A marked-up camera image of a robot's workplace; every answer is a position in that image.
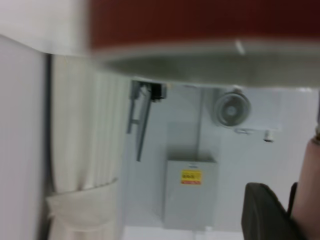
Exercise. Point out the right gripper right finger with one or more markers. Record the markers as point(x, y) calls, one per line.
point(293, 197)

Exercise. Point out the white wall fan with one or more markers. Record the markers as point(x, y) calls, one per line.
point(232, 108)

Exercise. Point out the grey electrical box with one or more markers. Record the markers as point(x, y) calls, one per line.
point(190, 200)

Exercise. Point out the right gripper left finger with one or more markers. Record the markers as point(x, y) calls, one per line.
point(262, 215)

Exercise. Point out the white curtain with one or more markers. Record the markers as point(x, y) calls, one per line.
point(82, 125)

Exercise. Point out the white wall fixture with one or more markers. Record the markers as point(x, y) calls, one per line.
point(268, 135)

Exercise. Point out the red ceramic mug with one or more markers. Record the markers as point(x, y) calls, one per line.
point(200, 25)

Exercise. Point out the yellow warning label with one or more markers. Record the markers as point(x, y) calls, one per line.
point(191, 177)

